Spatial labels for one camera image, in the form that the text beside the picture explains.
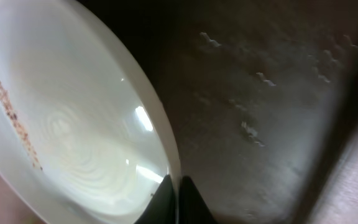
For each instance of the brown serving tray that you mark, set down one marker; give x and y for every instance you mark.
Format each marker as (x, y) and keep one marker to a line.
(254, 92)

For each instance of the white plate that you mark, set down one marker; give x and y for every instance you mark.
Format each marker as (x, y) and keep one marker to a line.
(84, 137)

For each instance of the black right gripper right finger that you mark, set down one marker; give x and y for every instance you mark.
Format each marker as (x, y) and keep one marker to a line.
(192, 208)

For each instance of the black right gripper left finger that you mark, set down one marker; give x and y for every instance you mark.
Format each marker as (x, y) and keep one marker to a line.
(162, 207)

